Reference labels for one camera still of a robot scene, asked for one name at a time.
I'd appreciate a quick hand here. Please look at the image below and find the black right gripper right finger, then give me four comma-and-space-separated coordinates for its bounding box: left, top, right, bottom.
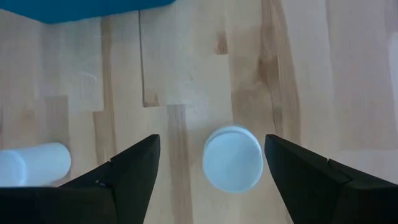
264, 134, 398, 224

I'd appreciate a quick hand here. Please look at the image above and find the blue plastic basket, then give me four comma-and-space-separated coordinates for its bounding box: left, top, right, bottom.
0, 0, 177, 24

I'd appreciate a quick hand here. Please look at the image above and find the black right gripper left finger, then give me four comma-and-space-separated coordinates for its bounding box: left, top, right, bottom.
0, 134, 161, 224

